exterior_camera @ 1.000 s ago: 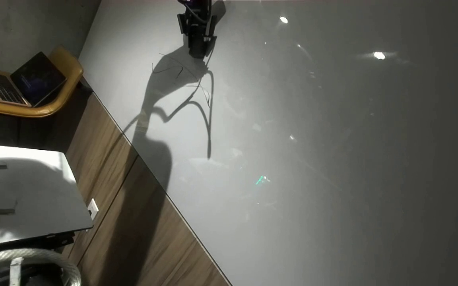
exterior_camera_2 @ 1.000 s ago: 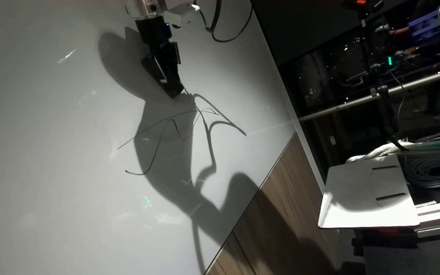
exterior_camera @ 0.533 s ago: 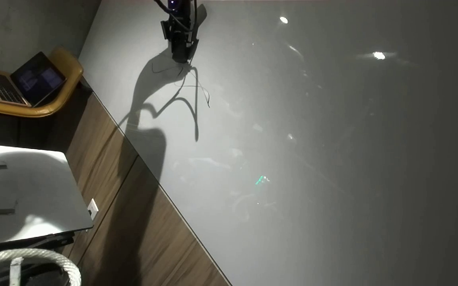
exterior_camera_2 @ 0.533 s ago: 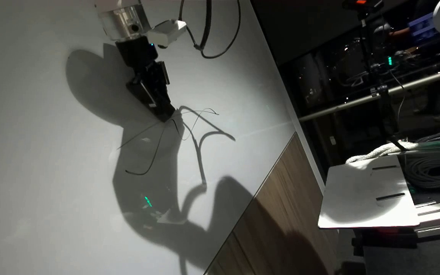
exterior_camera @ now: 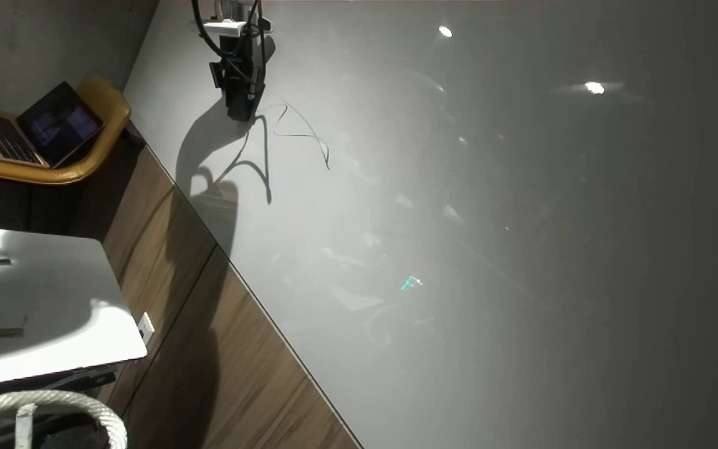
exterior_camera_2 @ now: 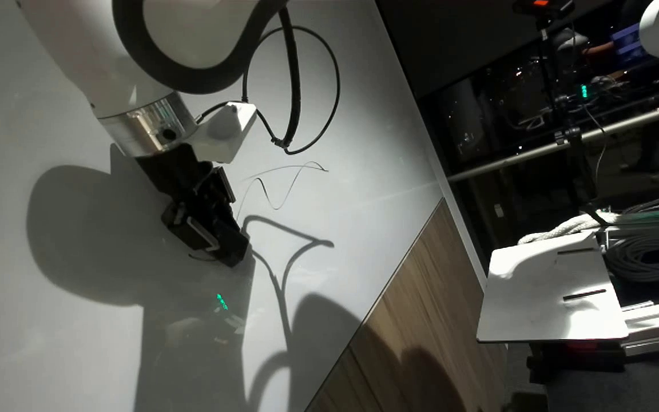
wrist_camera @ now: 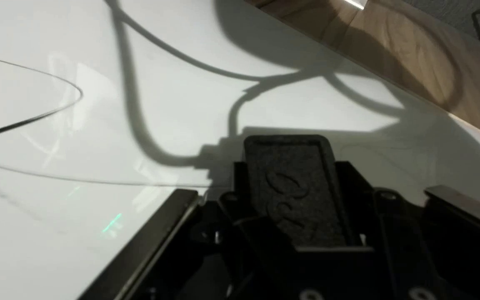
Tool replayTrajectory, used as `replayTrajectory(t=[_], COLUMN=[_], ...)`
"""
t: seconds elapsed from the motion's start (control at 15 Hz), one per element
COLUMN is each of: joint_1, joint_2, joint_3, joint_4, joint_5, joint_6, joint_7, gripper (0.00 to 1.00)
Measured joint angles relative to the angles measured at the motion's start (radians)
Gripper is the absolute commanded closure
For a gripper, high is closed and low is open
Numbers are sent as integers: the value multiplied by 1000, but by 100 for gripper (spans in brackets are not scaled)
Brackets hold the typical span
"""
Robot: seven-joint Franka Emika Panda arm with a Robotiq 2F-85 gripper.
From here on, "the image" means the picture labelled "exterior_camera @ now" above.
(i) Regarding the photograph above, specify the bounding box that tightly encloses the yellow leather chair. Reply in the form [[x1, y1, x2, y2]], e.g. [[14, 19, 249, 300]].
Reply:
[[0, 73, 133, 186]]

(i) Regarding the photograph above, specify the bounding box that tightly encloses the open laptop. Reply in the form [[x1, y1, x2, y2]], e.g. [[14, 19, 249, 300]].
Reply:
[[0, 80, 106, 170]]

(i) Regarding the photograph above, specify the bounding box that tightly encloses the white wall socket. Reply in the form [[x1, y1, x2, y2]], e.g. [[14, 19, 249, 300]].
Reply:
[[137, 311, 156, 345]]

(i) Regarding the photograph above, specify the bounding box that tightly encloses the white rope wrapped ring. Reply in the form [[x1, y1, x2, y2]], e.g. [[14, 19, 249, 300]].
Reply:
[[0, 389, 128, 449]]

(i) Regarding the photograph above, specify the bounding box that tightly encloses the white table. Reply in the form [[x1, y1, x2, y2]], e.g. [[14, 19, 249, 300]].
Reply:
[[0, 224, 148, 391]]

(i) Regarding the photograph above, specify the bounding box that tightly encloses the thin grey wire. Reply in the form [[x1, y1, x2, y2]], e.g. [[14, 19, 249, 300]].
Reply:
[[253, 102, 331, 170]]

